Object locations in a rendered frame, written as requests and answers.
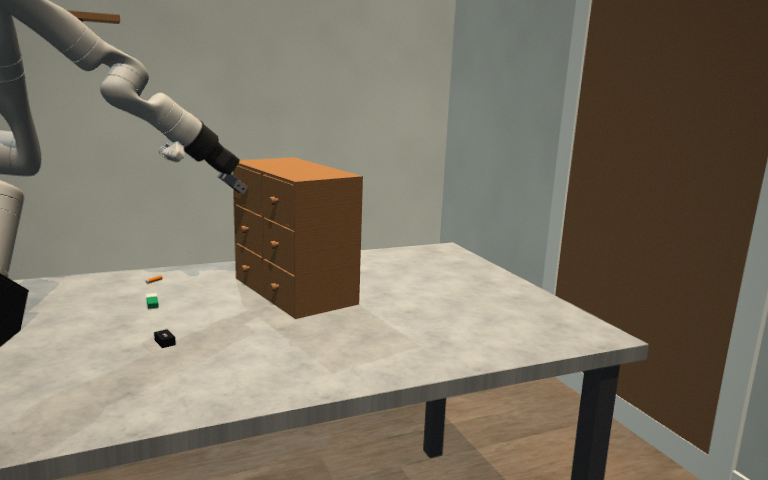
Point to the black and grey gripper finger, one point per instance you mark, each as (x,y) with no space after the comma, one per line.
(235,183)
(220,175)

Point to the brown wooden drawer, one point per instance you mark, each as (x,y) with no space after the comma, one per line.
(278,244)
(252,179)
(246,220)
(279,286)
(278,199)
(252,277)

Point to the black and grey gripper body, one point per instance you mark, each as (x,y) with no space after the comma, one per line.
(193,137)

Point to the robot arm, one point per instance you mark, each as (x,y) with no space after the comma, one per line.
(121,88)

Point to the brown chest of drawers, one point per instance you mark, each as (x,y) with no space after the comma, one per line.
(327,233)

